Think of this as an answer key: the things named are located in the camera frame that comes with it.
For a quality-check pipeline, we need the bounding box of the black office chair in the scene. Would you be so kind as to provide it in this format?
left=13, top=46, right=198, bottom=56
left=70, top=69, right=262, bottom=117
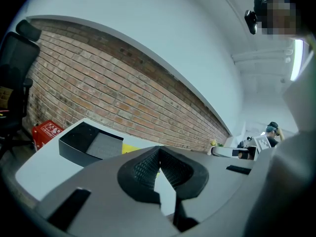
left=0, top=19, right=42, bottom=158

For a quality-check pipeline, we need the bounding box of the white vase with yellow flowers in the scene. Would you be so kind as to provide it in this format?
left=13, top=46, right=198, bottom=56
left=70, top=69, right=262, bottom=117
left=208, top=139, right=219, bottom=156

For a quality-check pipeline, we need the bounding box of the yellow box tray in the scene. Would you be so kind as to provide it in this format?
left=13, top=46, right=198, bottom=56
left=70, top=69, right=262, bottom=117
left=121, top=143, right=144, bottom=156

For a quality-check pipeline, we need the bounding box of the black box lid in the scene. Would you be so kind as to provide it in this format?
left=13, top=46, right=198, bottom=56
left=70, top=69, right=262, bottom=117
left=58, top=121, right=124, bottom=168

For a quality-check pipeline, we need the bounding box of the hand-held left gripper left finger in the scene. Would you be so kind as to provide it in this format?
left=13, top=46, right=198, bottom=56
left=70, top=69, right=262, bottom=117
left=36, top=146, right=179, bottom=237

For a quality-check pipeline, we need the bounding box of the black head-mounted camera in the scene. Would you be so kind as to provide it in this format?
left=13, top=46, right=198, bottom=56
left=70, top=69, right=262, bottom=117
left=244, top=9, right=259, bottom=35

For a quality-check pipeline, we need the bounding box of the red fire equipment box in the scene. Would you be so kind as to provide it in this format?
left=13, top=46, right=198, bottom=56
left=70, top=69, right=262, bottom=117
left=32, top=119, right=65, bottom=151

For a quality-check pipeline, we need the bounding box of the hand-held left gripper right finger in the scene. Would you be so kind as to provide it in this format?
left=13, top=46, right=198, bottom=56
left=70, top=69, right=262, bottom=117
left=159, top=146, right=255, bottom=232

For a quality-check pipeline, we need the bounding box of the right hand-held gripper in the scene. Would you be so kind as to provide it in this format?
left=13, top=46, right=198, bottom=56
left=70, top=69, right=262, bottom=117
left=211, top=134, right=273, bottom=161

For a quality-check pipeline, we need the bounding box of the white table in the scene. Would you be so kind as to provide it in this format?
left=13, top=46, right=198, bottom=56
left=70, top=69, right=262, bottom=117
left=15, top=117, right=179, bottom=216

